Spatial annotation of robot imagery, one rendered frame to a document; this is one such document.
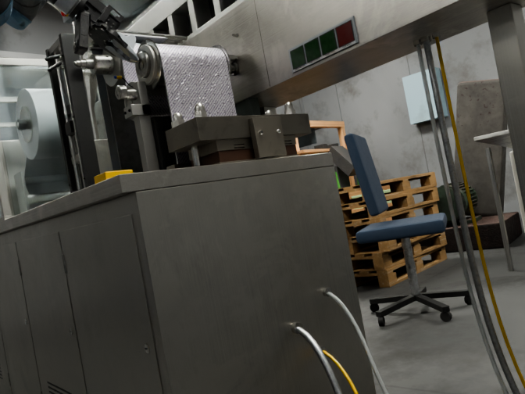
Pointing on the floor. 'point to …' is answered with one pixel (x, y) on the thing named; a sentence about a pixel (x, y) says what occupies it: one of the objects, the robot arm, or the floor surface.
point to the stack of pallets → (367, 263)
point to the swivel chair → (366, 166)
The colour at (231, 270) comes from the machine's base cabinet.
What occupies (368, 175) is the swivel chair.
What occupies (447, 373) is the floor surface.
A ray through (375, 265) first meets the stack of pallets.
